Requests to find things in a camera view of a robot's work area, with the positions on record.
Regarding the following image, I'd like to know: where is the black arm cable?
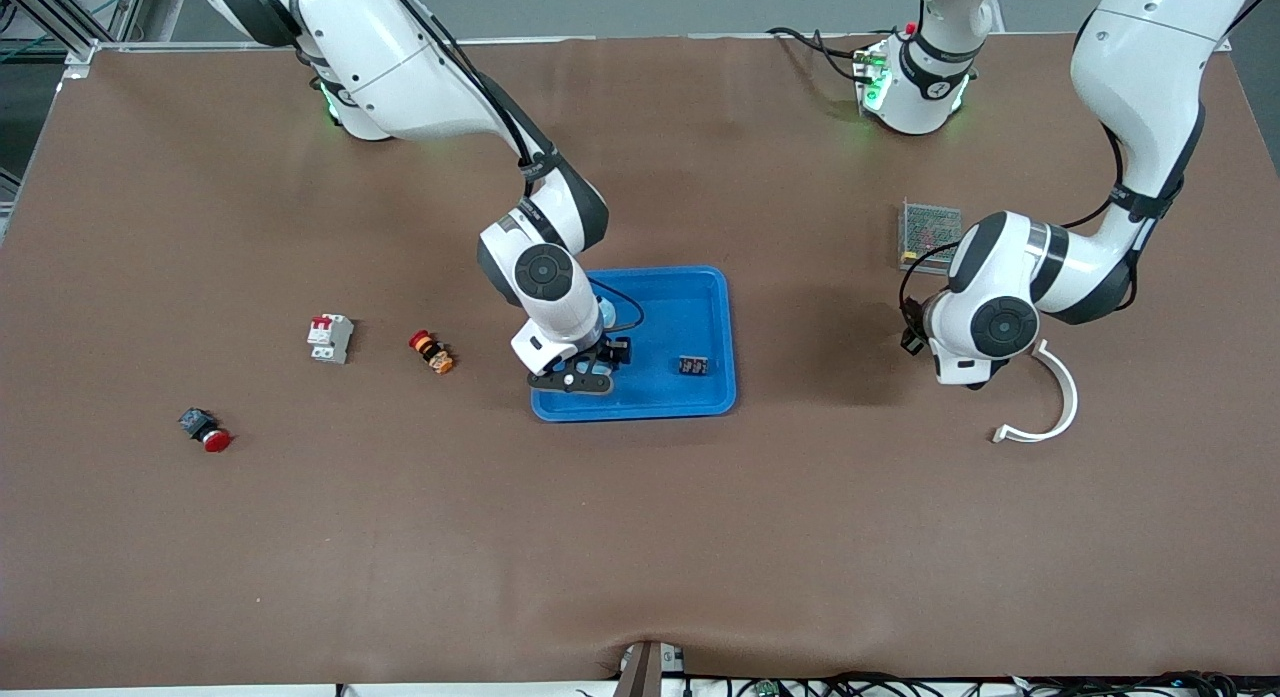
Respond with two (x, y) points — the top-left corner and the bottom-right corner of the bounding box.
(380, 0), (646, 335)
(897, 122), (1136, 308)

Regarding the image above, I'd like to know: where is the white circuit breaker red switch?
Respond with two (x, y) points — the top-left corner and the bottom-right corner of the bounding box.
(306, 313), (355, 365)

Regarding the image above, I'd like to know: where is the aluminium frame profile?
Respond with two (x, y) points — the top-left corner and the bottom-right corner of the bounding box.
(0, 0), (151, 73)

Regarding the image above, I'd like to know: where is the brown table mat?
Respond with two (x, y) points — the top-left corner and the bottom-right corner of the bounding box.
(0, 34), (1280, 690)

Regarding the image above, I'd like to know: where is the black base cable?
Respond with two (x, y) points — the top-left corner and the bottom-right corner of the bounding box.
(767, 25), (871, 83)

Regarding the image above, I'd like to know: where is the orange red push button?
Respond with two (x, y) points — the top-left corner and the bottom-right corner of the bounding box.
(408, 329), (456, 375)

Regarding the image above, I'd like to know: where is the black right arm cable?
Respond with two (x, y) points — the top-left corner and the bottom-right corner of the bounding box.
(380, 0), (646, 335)

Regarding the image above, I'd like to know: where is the white curved pipe clamp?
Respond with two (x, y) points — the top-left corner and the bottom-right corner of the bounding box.
(991, 339), (1080, 445)

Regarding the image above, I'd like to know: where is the blue plastic tray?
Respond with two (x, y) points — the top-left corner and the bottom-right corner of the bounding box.
(530, 266), (738, 423)

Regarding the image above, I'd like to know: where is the metal mesh power supply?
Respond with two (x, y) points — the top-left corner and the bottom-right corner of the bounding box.
(897, 199), (964, 276)

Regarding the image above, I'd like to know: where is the red emergency stop button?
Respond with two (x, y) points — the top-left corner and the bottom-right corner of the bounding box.
(178, 407), (233, 453)

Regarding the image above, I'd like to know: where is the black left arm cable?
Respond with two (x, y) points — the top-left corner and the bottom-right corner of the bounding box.
(897, 122), (1136, 308)

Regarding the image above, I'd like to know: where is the metal table bracket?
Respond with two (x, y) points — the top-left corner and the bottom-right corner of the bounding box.
(612, 640), (686, 697)

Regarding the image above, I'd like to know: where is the black cable bundle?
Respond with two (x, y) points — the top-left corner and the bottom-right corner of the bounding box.
(680, 670), (1280, 697)

